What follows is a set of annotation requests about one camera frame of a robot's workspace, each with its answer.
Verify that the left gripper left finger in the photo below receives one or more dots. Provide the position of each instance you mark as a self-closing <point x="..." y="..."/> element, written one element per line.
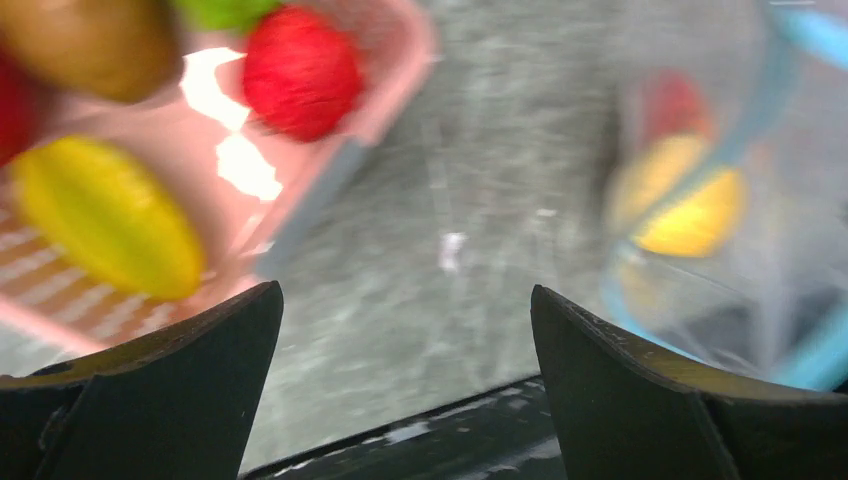
<point x="178" y="403"/>

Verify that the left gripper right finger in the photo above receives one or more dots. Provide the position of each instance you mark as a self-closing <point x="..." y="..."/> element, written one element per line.
<point x="626" y="408"/>

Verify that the clear zip top bag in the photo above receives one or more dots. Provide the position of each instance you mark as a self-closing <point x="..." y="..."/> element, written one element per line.
<point x="771" y="302"/>

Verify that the pink plastic basket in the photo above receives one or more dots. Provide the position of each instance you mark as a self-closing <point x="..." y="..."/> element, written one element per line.
<point x="252" y="194"/>

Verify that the red round fruit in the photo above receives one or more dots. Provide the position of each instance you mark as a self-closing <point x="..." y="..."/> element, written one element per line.
<point x="18" y="111"/>

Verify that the brown potato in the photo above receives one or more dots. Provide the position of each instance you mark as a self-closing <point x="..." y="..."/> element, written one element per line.
<point x="123" y="51"/>

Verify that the green pepper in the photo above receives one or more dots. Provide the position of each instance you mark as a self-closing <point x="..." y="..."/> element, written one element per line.
<point x="236" y="15"/>

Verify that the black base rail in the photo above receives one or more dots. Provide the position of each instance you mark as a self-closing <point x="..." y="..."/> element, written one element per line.
<point x="504" y="433"/>

